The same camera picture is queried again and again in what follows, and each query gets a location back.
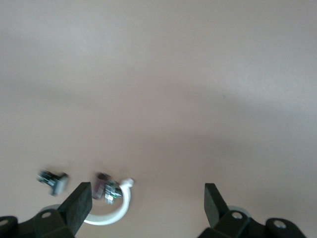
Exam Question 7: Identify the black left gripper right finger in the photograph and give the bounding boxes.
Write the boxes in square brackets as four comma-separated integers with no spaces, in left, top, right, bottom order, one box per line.
[204,182,229,229]

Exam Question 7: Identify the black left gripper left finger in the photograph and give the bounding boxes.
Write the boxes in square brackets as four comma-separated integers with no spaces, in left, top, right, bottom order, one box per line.
[58,181,93,235]

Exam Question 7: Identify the brown contact block with metal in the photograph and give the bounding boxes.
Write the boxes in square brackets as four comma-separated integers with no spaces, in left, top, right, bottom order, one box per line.
[91,172,122,205]

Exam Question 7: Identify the small black plastic component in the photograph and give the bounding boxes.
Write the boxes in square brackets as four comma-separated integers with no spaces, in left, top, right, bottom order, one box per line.
[37,169,70,197]

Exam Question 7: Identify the white curved plastic bracket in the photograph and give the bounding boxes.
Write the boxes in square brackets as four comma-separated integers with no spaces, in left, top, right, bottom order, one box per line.
[83,177,136,227]

